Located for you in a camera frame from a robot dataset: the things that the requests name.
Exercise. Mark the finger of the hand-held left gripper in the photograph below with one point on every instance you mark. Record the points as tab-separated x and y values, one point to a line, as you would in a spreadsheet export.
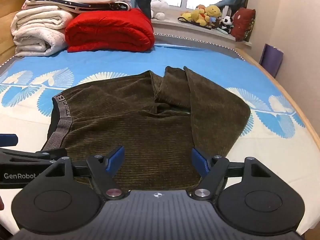
8	140
37	156

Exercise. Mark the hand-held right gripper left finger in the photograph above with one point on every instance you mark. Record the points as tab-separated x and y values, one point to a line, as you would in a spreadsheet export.
114	160

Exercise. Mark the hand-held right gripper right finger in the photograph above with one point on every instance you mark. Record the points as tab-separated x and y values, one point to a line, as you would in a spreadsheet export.
200	161

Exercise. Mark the blue white printed bedsheet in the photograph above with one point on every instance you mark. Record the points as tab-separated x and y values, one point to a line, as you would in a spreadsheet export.
120	60

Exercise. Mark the folded white blanket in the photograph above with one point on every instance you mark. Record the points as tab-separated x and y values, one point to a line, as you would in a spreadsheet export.
37	30

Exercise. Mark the grey mattress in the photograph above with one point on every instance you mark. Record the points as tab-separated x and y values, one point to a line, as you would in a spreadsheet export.
200	42

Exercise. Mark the purple mat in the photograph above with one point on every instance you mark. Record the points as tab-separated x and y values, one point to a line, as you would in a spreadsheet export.
271	60

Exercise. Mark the folded red blanket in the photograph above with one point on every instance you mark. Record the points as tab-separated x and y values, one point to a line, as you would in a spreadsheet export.
110	30

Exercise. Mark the white windowsill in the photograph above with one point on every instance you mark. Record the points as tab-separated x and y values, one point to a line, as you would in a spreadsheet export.
175	26

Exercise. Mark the panda plush toy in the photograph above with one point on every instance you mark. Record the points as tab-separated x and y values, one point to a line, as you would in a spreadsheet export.
227	22

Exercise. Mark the red patterned cushion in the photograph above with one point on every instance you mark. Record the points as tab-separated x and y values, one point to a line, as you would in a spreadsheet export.
243	23

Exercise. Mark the orange yellow plush toy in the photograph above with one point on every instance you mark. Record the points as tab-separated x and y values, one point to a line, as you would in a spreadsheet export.
195	15

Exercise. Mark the white plush toy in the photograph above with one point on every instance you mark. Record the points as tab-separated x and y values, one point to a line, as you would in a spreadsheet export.
158	8

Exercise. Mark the wooden bed frame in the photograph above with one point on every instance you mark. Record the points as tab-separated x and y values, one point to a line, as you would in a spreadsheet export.
5	17

